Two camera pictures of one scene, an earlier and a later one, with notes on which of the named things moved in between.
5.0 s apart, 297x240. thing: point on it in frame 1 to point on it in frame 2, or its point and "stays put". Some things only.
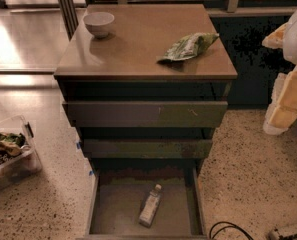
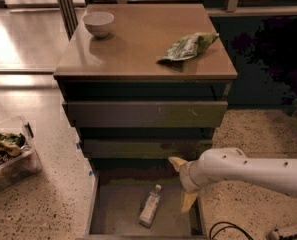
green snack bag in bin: [11, 137] stays put
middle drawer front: [148, 148] stays put
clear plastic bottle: [150, 206] stays put
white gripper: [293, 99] to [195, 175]
